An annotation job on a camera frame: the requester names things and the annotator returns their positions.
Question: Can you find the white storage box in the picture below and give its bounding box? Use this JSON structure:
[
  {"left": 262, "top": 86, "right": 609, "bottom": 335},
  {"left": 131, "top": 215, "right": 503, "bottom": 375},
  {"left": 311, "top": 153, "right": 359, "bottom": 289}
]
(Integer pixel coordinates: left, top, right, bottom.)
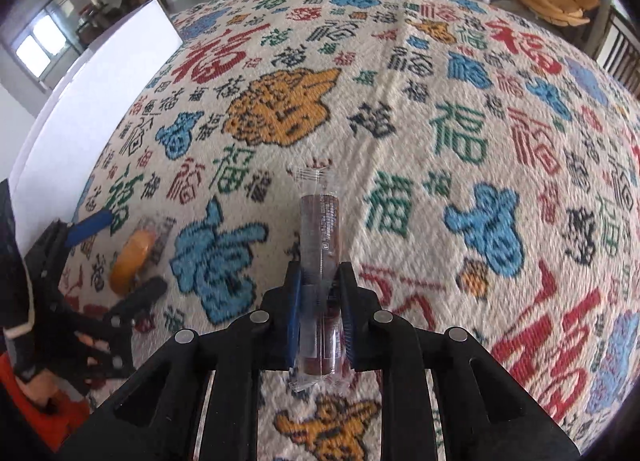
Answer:
[{"left": 9, "top": 0, "right": 182, "bottom": 251}]

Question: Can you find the left hand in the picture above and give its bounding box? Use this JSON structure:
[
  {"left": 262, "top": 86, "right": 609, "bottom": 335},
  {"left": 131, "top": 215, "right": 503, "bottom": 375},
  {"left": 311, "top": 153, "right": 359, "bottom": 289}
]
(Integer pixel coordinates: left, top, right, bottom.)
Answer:
[{"left": 9, "top": 331, "right": 113, "bottom": 407}]

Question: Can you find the orange bread roll packet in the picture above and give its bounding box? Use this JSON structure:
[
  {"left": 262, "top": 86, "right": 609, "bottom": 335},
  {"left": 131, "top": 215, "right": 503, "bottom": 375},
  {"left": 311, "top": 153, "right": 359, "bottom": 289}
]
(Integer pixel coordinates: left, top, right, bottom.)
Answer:
[{"left": 108, "top": 214, "right": 177, "bottom": 297}]

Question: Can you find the patterned woven tablecloth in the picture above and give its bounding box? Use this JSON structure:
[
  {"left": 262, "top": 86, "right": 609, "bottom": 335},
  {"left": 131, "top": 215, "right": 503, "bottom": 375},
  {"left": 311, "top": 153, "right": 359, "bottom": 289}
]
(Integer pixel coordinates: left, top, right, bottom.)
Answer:
[{"left": 60, "top": 0, "right": 639, "bottom": 449}]

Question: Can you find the dark wooden chair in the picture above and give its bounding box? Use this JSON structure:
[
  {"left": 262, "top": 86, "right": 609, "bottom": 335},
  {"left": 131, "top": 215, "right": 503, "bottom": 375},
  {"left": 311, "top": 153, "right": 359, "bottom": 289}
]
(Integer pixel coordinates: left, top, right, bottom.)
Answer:
[{"left": 594, "top": 6, "right": 640, "bottom": 99}]

